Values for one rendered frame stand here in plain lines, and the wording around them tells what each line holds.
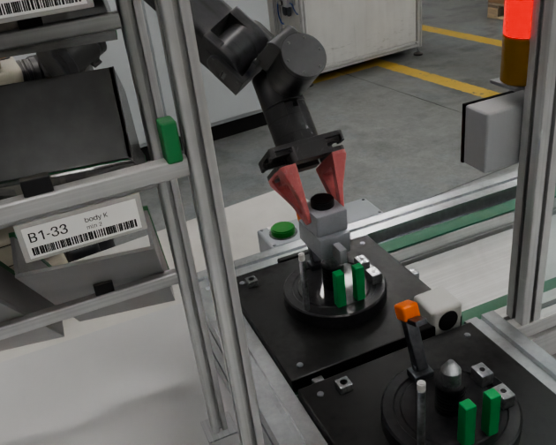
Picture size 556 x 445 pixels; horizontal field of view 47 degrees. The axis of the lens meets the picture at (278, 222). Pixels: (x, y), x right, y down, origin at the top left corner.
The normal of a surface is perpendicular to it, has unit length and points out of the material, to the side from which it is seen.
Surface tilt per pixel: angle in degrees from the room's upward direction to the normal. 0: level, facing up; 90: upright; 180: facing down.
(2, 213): 90
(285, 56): 52
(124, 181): 90
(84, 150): 65
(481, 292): 0
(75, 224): 90
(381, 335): 0
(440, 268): 0
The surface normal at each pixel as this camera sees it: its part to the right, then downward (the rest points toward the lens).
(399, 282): -0.11, -0.87
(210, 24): 0.26, -0.28
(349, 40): 0.49, 0.39
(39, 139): 0.16, 0.04
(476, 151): -0.91, 0.28
